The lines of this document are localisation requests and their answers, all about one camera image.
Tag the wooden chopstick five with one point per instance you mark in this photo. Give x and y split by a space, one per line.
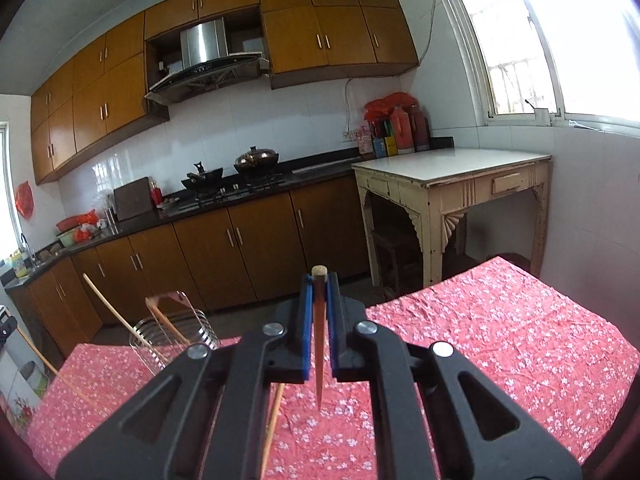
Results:
151 303

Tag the dark wooden cutting board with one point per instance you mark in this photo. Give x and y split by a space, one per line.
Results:
133 199

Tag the upper wooden wall cabinets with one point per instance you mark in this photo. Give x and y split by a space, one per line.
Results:
126 80

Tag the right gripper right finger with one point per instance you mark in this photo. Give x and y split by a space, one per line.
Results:
435 414

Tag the red floral tablecloth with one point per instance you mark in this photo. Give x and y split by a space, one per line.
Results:
569 368

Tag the red sauce bottle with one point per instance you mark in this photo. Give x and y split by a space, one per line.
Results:
156 193

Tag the red plastic bag on counter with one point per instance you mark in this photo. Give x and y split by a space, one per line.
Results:
87 226

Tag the dark red thermos flask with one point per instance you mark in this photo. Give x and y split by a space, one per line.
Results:
420 134

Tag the wire utensil holder basket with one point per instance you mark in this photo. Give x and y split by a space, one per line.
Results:
191 322

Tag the red plastic bag on wall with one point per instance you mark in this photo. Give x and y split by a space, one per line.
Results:
24 201

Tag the cream wooden side table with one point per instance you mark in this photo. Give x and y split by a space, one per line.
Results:
437 188

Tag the yellow dish soap bottle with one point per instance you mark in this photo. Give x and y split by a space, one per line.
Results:
18 264

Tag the lidded dark cooking pot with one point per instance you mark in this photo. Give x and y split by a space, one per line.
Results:
257 162

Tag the green basin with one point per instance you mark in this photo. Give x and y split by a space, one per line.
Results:
68 238

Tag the wooden chopstick seven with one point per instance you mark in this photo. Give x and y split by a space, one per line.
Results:
319 276

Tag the right window frame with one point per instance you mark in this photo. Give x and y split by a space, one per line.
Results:
579 58

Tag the red basin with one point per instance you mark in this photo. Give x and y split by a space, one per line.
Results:
72 222

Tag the black wok with handle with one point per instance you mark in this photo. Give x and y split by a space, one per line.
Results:
203 181

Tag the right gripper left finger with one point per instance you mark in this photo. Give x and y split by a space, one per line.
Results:
205 415

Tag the stainless range hood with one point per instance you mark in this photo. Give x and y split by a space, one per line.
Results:
209 56

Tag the wooden chopstick three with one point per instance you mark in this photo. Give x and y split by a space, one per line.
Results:
60 374

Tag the colourful boxes on counter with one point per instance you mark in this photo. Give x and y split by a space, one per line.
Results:
377 140

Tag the flower decorated tile cabinet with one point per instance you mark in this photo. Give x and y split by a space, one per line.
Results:
24 380

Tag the lower wooden kitchen cabinets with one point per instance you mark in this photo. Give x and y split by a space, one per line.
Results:
223 258

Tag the gas stove top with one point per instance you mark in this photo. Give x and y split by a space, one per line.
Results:
231 188

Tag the wooden chopstick one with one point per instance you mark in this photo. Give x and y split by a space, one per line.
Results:
271 428

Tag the wooden chopstick six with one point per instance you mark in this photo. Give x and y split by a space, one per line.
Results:
125 322

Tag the metal cup on windowsill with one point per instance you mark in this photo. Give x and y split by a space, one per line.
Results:
542 115

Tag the red bag behind thermoses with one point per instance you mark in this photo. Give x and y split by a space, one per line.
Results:
382 108

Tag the left window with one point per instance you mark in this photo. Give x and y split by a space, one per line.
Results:
9 230

